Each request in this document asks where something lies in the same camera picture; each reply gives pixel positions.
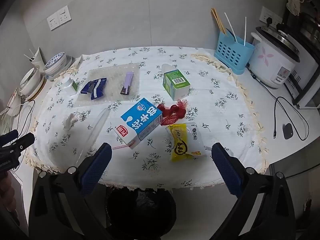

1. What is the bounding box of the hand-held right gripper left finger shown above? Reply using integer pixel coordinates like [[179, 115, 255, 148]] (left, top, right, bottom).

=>
[[29, 142, 113, 240]]

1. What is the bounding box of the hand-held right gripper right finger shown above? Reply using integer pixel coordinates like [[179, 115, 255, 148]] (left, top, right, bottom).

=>
[[211, 142, 297, 240]]

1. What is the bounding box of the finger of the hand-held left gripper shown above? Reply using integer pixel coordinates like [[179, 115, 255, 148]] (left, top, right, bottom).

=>
[[0, 133, 35, 155], [0, 129, 19, 147]]

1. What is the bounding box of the pink drinking straw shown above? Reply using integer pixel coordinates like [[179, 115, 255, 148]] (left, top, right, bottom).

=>
[[112, 142, 137, 151]]

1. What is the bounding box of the clear plastic bag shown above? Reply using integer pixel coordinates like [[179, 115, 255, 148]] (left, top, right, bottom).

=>
[[75, 106, 110, 165]]

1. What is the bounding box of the white tissue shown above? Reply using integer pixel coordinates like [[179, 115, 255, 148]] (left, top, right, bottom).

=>
[[62, 112, 84, 130]]

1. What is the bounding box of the yellow snack packet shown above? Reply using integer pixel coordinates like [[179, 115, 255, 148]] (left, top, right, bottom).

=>
[[166, 122, 208, 162]]

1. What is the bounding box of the black trash bin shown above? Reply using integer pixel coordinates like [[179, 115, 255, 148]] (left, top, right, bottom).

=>
[[106, 187, 177, 240]]

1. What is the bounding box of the blue milk carton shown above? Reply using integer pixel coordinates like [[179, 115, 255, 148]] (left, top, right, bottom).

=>
[[114, 97, 163, 150]]

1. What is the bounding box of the white pill bottle green label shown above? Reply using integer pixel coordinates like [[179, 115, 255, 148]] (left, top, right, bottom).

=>
[[61, 77, 79, 96]]

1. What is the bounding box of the red mesh net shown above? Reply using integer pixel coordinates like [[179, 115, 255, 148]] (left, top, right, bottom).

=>
[[156, 99, 188, 126]]

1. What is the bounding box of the blue snack packet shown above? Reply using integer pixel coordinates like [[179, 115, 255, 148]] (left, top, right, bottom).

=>
[[80, 78, 108, 100]]

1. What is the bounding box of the purple rectangular box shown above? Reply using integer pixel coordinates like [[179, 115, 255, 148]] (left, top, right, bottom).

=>
[[120, 72, 134, 95]]

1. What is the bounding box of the clear bubble wrap sheet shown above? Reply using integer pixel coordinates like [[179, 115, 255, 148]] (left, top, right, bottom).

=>
[[77, 63, 140, 105]]

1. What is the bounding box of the green and white carton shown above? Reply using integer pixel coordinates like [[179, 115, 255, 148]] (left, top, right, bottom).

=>
[[161, 64, 191, 101]]

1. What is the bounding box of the person's left hand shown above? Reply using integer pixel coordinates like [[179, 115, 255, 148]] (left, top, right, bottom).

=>
[[0, 171, 20, 205]]

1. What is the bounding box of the small white bowl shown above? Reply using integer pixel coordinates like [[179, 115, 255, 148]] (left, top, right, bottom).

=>
[[5, 88, 25, 117]]

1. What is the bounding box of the round wooden board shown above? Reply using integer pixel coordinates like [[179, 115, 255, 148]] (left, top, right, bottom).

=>
[[20, 76, 47, 100]]

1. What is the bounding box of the large white bowl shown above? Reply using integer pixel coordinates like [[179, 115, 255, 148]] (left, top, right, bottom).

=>
[[19, 67, 42, 95]]

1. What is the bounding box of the white floral tablecloth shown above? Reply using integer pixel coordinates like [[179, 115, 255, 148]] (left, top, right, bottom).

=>
[[25, 46, 270, 190]]

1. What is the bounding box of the small black puck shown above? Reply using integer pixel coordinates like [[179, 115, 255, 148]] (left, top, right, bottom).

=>
[[282, 123, 294, 140]]

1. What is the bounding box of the white cup with sticks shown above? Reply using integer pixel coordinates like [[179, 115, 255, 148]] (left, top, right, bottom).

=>
[[24, 47, 44, 68]]

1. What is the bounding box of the blue and white bowl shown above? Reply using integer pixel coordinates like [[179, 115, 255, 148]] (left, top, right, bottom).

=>
[[42, 52, 67, 77]]

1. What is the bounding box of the stack of bowls and plates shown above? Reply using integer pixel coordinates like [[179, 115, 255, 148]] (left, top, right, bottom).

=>
[[47, 56, 75, 80]]

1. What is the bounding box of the blue utensil holder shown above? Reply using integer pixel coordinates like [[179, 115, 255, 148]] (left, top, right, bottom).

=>
[[214, 31, 255, 75]]

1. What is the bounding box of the white floral rice cooker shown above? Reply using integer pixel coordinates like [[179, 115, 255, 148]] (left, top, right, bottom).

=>
[[247, 25, 300, 88]]

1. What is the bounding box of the wooden chopstick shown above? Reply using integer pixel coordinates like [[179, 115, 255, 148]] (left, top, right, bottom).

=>
[[213, 8, 227, 35], [211, 9, 225, 35]]

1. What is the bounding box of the dark kitchen rack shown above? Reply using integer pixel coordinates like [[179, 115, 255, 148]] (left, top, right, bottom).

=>
[[282, 0, 320, 63]]

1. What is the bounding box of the black charger cable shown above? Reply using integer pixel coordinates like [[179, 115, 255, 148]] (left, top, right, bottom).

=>
[[15, 99, 36, 135]]

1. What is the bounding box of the black usb cable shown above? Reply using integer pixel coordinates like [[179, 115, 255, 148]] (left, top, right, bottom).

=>
[[274, 96, 309, 140]]

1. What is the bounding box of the white wall socket with plug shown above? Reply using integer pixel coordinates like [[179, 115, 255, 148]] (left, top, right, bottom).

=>
[[259, 6, 283, 29]]

